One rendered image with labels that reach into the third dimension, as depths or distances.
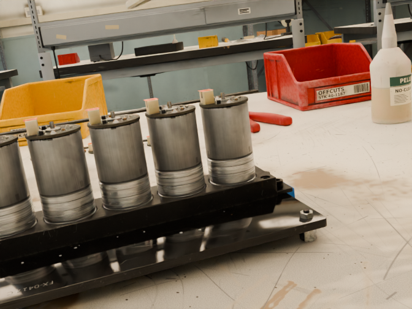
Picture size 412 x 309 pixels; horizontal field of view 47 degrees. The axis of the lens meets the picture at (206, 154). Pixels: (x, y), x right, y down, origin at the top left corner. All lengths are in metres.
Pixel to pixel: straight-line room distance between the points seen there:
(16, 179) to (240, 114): 0.11
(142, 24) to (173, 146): 2.29
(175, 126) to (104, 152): 0.03
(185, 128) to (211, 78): 4.43
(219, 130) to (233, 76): 4.43
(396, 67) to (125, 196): 0.27
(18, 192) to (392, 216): 0.18
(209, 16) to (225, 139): 2.28
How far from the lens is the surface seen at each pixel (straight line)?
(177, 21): 2.50
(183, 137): 0.23
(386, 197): 0.27
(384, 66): 0.43
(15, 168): 0.23
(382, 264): 0.21
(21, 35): 4.88
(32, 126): 0.23
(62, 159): 0.22
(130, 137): 0.22
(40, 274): 0.21
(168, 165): 0.23
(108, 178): 0.23
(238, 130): 0.24
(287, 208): 0.23
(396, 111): 0.44
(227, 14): 2.51
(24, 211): 0.23
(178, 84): 4.65
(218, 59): 2.58
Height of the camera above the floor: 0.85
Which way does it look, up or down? 15 degrees down
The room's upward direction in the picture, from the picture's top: 7 degrees counter-clockwise
